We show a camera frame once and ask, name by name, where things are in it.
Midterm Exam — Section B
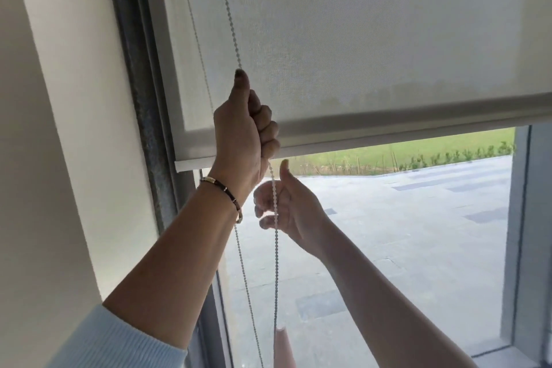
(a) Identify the person's right hand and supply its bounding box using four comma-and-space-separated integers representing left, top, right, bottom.
253, 159, 334, 252

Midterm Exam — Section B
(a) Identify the white roller blind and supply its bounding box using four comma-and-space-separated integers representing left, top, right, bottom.
139, 0, 552, 173

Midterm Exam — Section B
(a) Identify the person's right forearm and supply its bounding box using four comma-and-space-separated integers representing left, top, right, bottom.
303, 218, 479, 368

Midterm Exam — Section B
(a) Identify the person's left forearm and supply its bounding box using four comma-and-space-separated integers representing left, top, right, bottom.
103, 184, 241, 362

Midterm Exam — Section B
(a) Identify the dark and gold bracelet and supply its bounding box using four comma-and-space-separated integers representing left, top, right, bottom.
199, 176, 244, 225

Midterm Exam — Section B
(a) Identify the row of green shrubs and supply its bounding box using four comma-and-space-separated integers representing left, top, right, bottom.
298, 140, 516, 177

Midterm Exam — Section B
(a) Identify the grey window frame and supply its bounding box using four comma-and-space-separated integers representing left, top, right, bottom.
102, 0, 552, 368

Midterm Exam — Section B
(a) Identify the person's left hand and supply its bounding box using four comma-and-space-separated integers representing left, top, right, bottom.
213, 69, 281, 205

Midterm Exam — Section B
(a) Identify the pinkish cone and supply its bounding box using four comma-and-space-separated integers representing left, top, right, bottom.
273, 325, 296, 368

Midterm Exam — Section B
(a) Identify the white bead chain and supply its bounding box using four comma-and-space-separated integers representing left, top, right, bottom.
175, 0, 282, 368

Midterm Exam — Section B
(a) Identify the light blue knit sleeve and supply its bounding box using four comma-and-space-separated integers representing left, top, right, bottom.
45, 303, 189, 368

